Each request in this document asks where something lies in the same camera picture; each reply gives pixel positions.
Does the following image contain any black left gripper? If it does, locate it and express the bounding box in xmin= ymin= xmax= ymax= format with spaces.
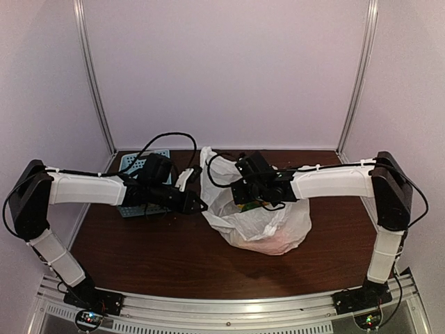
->
xmin=149 ymin=182 xmax=208 ymax=215

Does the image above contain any white plastic bag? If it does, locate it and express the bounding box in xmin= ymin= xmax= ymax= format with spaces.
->
xmin=200 ymin=146 xmax=312 ymax=255

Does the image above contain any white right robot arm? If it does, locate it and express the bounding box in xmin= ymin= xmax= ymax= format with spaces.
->
xmin=229 ymin=152 xmax=413 ymax=308

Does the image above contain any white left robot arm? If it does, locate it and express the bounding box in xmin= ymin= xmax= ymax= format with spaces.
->
xmin=1 ymin=153 xmax=207 ymax=309

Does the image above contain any green fruit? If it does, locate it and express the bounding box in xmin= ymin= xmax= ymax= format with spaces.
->
xmin=240 ymin=202 xmax=261 ymax=212

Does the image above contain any light blue plastic basket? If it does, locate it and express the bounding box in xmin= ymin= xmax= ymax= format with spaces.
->
xmin=118 ymin=150 xmax=170 ymax=218

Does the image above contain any left circuit board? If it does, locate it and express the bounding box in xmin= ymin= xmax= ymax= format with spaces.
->
xmin=74 ymin=310 xmax=104 ymax=332

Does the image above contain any circuit board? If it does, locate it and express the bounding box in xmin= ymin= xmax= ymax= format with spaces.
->
xmin=74 ymin=310 xmax=104 ymax=332
xmin=354 ymin=310 xmax=382 ymax=331

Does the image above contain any right circuit board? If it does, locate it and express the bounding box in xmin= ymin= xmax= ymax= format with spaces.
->
xmin=354 ymin=310 xmax=382 ymax=331

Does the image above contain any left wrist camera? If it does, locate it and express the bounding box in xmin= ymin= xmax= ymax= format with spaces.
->
xmin=175 ymin=165 xmax=202 ymax=192

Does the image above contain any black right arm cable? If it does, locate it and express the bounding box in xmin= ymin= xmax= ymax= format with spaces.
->
xmin=207 ymin=152 xmax=430 ymax=227

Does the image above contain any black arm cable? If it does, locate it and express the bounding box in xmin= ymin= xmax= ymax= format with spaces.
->
xmin=207 ymin=152 xmax=430 ymax=227
xmin=1 ymin=131 xmax=197 ymax=237

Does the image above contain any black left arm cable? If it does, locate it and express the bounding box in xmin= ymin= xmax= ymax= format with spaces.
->
xmin=1 ymin=131 xmax=197 ymax=237

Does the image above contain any aluminium front rail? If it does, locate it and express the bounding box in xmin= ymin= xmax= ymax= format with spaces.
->
xmin=34 ymin=267 xmax=428 ymax=334

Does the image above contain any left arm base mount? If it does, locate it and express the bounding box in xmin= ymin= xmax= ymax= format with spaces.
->
xmin=63 ymin=272 xmax=124 ymax=316

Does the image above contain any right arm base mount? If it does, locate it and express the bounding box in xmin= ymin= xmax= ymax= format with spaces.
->
xmin=332 ymin=278 xmax=392 ymax=315

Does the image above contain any right aluminium corner post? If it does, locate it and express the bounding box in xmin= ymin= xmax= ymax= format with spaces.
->
xmin=336 ymin=0 xmax=379 ymax=160

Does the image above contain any aluminium corner post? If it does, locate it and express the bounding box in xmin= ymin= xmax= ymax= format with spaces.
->
xmin=73 ymin=0 xmax=117 ymax=155
xmin=336 ymin=0 xmax=379 ymax=160

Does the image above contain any left aluminium corner post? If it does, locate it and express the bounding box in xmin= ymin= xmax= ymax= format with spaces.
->
xmin=73 ymin=0 xmax=117 ymax=155

